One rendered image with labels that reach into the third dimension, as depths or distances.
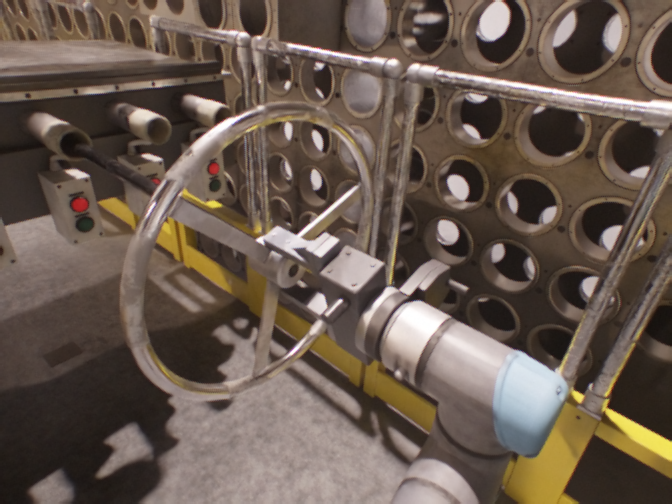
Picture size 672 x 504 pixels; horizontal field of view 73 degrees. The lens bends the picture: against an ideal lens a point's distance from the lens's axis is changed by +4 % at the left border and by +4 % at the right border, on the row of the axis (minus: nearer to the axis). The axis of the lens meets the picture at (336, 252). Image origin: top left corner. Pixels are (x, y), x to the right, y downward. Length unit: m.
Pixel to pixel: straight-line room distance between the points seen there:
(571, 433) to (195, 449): 0.98
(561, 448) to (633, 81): 1.10
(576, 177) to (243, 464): 1.44
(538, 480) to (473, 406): 0.95
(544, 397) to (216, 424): 1.20
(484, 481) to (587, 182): 1.45
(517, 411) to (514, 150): 1.52
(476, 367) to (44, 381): 1.55
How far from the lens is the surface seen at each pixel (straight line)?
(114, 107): 1.21
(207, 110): 1.18
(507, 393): 0.40
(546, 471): 1.32
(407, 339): 0.42
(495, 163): 1.89
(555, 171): 1.82
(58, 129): 1.03
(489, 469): 0.47
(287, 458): 1.40
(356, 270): 0.43
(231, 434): 1.46
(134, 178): 0.81
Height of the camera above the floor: 1.16
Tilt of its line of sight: 31 degrees down
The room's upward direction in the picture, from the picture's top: 3 degrees clockwise
